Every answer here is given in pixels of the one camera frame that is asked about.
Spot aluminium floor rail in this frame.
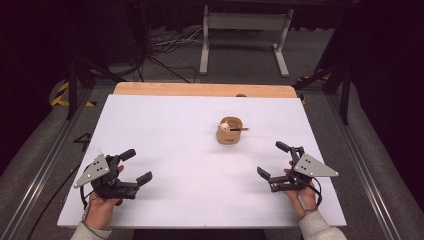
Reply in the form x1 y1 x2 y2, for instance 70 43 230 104
324 94 406 240
0 88 95 240

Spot person's left hand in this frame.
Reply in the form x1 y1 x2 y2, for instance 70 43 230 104
84 164 125 232

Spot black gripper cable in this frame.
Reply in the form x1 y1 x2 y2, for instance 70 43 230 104
79 184 95 212
308 178 324 208

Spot wooden table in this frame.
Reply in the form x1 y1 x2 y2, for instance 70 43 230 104
113 82 298 99

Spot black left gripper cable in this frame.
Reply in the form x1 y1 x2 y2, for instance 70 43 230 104
79 184 95 212

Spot black tripod stand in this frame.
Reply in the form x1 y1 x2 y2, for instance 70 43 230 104
293 61 353 126
64 54 128 122

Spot yellow black floor tape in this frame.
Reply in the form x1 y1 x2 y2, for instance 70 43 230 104
49 81 98 108

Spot person's right hand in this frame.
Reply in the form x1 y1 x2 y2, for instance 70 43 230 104
283 161 318 220

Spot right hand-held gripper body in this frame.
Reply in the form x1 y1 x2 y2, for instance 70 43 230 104
267 145 340 194

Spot wooden pen holder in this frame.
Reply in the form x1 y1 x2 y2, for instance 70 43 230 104
215 115 244 145

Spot black cabinet with red light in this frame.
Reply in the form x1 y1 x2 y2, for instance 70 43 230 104
128 0 152 64

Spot bundle of floor cables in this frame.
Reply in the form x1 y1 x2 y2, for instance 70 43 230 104
109 25 205 84

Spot grey metal stand frame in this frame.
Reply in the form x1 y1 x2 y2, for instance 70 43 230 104
199 4 295 78

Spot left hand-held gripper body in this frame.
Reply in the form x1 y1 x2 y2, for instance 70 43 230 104
73 153 140 201

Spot black floor cable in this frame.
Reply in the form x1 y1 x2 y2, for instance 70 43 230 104
26 163 83 240

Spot white board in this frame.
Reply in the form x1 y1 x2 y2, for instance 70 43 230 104
57 94 348 230

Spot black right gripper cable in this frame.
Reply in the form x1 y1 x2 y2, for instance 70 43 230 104
308 178 324 208

